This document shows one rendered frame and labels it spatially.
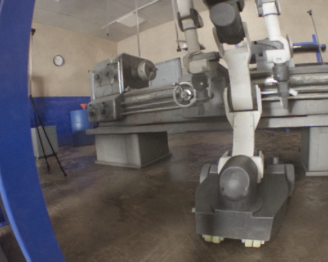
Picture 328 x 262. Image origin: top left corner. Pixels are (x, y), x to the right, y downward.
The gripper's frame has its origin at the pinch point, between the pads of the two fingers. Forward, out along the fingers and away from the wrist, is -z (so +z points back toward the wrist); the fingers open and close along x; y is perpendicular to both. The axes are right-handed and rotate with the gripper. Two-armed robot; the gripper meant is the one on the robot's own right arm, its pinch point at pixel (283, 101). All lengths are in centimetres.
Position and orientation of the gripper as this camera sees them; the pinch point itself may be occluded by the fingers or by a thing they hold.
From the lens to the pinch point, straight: 104.5
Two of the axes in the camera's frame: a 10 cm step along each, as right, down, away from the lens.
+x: 4.6, -3.1, 8.3
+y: -8.7, 0.4, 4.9
